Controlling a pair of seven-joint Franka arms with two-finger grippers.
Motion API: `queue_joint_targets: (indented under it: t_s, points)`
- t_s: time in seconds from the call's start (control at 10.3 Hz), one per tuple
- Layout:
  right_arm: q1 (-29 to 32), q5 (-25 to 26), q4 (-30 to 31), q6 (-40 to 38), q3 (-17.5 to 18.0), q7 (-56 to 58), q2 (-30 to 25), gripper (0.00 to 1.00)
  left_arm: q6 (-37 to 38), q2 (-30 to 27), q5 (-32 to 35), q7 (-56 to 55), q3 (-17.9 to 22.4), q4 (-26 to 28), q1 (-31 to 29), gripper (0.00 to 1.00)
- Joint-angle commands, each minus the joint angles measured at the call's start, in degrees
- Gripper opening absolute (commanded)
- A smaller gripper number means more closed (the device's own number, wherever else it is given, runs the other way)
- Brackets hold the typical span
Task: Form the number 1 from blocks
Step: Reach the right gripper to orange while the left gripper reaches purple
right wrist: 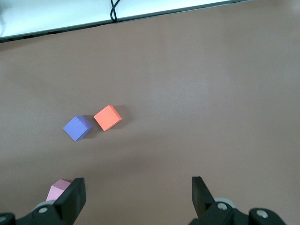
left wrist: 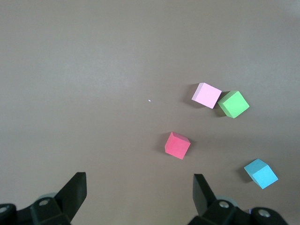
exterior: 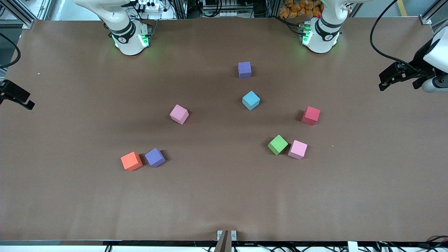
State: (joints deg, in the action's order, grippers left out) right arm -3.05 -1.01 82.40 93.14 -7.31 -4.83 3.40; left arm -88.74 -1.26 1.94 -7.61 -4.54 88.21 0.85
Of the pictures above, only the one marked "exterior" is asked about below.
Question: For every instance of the dark equipment rack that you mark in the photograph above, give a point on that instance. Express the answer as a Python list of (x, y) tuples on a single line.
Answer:
[(227, 7)]

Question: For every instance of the green foam cube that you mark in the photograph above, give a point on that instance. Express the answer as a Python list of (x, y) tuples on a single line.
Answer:
[(278, 144)]

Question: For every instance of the brown table cover sheet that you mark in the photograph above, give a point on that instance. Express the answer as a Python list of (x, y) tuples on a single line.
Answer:
[(224, 196)]

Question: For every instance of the white plastic block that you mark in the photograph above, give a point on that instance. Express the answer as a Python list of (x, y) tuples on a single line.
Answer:
[(352, 246)]

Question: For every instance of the bag of orange snacks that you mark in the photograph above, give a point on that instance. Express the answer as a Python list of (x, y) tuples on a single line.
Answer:
[(297, 8)]

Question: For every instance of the orange foam cube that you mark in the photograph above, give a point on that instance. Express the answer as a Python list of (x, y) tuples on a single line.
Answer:
[(131, 161)]

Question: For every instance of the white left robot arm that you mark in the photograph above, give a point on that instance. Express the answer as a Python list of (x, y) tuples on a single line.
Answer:
[(320, 38)]

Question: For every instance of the red foam cube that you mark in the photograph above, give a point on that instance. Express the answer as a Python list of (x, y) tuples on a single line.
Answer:
[(311, 115)]

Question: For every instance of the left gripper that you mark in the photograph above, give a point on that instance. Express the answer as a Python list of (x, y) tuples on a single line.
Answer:
[(418, 64)]

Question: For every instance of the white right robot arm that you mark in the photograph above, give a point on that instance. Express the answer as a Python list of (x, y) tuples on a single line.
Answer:
[(129, 45)]

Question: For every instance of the silver camera mount bracket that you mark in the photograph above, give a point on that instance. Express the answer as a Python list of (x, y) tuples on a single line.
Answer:
[(219, 234)]

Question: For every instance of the purple foam cube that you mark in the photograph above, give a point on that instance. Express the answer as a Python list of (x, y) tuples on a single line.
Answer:
[(244, 69), (154, 157)]

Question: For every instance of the pink foam cube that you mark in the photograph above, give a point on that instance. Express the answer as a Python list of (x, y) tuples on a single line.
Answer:
[(179, 114), (298, 149)]

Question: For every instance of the white power strip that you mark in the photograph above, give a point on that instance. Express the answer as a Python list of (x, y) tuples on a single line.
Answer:
[(150, 6)]

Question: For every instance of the metal table edge rail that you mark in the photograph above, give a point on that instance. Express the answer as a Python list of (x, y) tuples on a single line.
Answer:
[(52, 242)]

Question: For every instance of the light blue foam cube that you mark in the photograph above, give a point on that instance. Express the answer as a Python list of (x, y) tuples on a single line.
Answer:
[(251, 100)]

